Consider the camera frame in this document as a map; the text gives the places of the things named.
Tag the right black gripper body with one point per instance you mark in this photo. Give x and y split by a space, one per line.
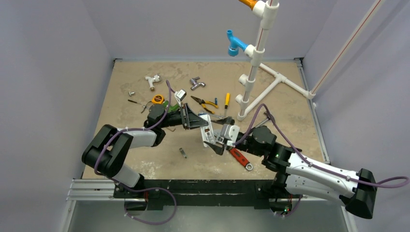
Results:
226 140

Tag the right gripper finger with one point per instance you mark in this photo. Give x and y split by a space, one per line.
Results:
228 120
218 149

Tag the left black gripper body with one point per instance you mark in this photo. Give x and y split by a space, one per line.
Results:
173 119

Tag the white remote control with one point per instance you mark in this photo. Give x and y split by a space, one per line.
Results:
208 120

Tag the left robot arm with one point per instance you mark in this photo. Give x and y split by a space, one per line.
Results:
107 152

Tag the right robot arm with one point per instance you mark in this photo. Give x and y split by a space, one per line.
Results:
297 174

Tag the orange tape measure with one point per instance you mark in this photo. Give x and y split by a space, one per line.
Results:
158 99

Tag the silver combination wrench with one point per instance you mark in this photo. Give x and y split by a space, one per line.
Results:
210 114

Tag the green plastic faucet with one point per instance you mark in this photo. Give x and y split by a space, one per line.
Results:
171 108

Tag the red adjustable wrench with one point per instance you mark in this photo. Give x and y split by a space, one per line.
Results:
241 159

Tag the white plastic faucet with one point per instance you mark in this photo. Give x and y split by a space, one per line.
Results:
152 80

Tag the silver metal transceiver module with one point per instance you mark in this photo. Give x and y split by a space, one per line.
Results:
183 153

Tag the chrome faucet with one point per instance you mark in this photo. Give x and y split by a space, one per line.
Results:
195 83

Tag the white PVC pipe stand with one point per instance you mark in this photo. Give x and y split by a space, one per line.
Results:
266 10

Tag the blue pipe tap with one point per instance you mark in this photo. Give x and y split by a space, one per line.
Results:
235 44

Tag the orange pipe fitting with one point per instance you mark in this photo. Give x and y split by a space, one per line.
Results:
249 3

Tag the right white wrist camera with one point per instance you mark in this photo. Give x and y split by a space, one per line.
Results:
228 135

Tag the yellow handled pliers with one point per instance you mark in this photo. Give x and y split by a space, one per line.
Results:
204 104

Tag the yellow handled screwdriver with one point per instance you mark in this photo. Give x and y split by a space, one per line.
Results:
226 103

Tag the black handled hammer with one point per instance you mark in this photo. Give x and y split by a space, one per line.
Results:
267 118

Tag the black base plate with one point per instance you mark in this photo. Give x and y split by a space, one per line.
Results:
166 198

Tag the aluminium rail frame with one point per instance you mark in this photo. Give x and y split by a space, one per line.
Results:
103 189

